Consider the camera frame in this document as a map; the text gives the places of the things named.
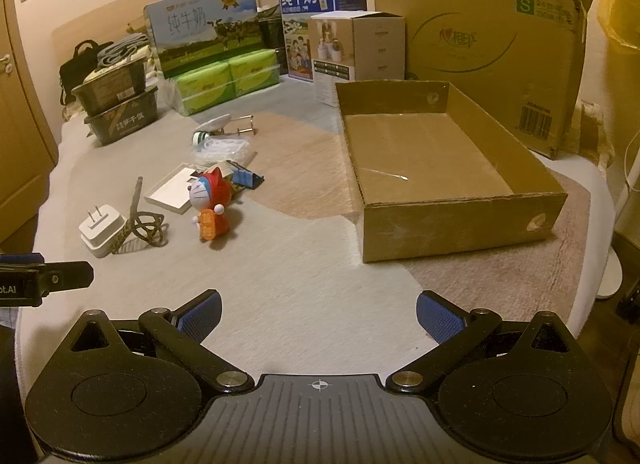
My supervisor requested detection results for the white power adapter plug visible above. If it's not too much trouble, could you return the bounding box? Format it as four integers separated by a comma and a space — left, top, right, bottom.
78, 204, 126, 258

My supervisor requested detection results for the white card box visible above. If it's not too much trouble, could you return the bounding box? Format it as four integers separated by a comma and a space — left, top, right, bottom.
144, 163, 205, 215

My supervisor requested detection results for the red Doraemon figurine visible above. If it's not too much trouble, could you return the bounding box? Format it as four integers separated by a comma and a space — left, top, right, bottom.
189, 166, 232, 242

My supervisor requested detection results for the blue binder clip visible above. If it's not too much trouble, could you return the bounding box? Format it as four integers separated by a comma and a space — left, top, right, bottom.
227, 160, 265, 190

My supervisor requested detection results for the clear floss pick box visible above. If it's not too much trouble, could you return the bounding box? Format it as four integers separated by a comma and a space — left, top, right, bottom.
193, 136, 256, 165

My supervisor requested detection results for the white remote control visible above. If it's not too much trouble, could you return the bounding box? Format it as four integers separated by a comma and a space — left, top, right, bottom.
194, 113, 231, 135

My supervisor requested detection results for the chrome wire holder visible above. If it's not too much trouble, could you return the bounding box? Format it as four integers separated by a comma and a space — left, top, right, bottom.
214, 114, 257, 136

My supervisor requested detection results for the beige tape measure roll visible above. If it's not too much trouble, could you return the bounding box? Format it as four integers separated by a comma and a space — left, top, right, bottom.
206, 162, 246, 200

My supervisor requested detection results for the green white tape roll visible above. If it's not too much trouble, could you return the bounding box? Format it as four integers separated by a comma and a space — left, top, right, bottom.
192, 131, 209, 147

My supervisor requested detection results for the wooden door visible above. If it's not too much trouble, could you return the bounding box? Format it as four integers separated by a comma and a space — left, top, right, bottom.
0, 0, 58, 254

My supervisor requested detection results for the shallow cardboard tray box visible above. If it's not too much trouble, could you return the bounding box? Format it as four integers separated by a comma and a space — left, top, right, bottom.
336, 80, 567, 263

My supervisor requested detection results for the lower dark storage basket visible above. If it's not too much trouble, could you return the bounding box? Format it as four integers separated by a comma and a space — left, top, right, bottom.
84, 86, 158, 146

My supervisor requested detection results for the dark storage basket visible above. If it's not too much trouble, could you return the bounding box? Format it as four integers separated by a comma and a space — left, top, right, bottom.
84, 86, 158, 146
72, 58, 146, 117

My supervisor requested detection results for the white fan stand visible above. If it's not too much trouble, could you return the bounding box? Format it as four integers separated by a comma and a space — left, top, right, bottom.
596, 132, 639, 301

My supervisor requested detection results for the upper dark storage basket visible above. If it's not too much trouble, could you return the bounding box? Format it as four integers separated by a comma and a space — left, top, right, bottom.
72, 58, 146, 117

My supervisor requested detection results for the black laptop bag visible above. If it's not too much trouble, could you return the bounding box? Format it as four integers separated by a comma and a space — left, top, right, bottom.
58, 40, 112, 106

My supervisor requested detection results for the green tissue pack bundle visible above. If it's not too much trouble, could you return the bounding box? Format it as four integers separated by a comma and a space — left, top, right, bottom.
163, 48, 280, 117

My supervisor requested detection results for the green pasture milk box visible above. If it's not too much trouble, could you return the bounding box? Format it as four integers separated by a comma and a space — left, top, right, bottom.
143, 0, 264, 78

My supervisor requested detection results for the white humidifier product box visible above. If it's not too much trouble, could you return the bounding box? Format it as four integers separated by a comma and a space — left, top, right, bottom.
308, 10, 406, 107

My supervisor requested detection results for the large brown cardboard box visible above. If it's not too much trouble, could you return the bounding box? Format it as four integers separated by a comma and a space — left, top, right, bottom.
374, 0, 593, 159

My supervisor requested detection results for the blue milk carton box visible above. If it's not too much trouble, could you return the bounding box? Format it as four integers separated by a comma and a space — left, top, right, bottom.
278, 0, 367, 82

